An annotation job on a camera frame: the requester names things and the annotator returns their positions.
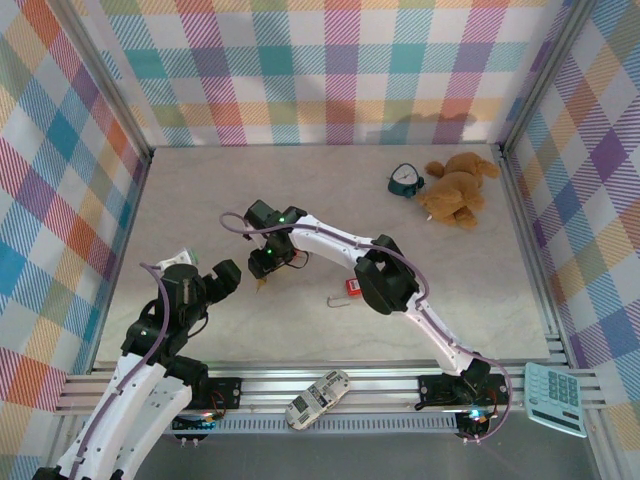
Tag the teal alarm clock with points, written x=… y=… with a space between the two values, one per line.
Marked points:
x=404 y=175

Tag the small controller circuit board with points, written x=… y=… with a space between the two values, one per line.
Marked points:
x=475 y=422
x=197 y=424

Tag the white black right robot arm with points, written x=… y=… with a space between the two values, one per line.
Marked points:
x=325 y=240

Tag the aluminium frame post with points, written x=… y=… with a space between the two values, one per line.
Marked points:
x=107 y=75
x=545 y=75

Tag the white printed oblong case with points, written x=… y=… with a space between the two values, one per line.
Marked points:
x=317 y=400

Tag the light blue calculator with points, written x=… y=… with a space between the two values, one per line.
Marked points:
x=555 y=400

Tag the red padlock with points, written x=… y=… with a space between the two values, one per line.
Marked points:
x=353 y=287

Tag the aluminium mounting rail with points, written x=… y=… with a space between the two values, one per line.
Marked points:
x=375 y=395

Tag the aluminium frame side bar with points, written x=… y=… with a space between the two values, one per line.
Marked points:
x=531 y=250
x=118 y=265

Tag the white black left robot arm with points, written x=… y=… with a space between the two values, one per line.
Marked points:
x=160 y=415

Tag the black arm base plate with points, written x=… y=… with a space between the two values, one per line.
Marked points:
x=227 y=390
x=435 y=387

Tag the brown plush teddy bear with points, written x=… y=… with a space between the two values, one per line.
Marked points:
x=455 y=190

